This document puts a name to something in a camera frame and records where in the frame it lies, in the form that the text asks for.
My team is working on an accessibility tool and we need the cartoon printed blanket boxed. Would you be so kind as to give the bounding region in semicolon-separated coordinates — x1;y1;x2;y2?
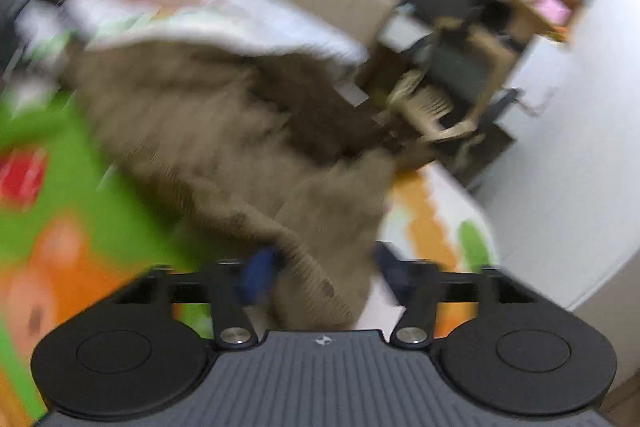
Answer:
0;2;501;425

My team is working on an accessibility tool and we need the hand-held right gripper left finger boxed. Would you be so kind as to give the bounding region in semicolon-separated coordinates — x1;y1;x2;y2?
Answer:
112;248;281;350

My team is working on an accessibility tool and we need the olive dotted corduroy garment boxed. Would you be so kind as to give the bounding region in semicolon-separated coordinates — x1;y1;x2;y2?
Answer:
60;36;436;333

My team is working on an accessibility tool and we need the white wardrobe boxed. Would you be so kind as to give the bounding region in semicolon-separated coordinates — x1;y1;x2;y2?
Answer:
475;0;640;308

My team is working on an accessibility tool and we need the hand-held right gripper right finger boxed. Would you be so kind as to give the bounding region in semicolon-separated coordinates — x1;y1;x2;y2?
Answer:
374;242;538;350

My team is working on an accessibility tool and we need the pink storage box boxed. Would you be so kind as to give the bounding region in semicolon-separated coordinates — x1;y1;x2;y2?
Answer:
532;0;571;22

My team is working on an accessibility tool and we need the beige black office chair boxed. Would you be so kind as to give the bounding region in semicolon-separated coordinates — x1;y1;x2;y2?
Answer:
357;14;526;172

